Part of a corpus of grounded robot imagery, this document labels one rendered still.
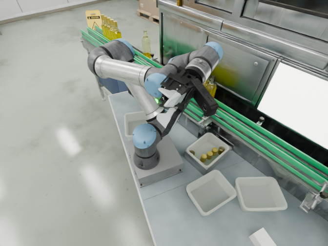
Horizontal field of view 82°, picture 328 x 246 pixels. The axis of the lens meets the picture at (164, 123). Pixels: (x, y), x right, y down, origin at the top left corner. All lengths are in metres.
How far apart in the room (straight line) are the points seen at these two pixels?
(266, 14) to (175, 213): 1.08
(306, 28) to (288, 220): 0.91
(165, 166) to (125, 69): 0.58
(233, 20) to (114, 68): 0.73
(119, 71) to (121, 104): 0.87
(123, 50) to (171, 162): 0.63
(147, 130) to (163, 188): 0.37
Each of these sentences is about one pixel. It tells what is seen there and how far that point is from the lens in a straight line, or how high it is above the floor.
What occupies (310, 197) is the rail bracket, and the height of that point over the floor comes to 0.86.
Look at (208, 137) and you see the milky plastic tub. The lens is 1.28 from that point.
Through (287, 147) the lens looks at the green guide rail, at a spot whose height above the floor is 0.94.
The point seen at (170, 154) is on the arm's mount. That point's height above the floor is 0.85.
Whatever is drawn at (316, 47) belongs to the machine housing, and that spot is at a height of 1.41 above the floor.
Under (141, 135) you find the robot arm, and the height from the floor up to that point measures 1.08.
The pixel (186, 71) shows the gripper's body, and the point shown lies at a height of 1.47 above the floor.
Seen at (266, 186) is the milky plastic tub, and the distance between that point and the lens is 1.27.
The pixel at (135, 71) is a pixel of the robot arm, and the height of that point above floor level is 1.43.
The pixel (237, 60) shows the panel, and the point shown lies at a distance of 1.23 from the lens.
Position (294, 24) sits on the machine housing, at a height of 1.46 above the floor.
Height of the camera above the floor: 1.78
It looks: 47 degrees down
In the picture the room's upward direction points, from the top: straight up
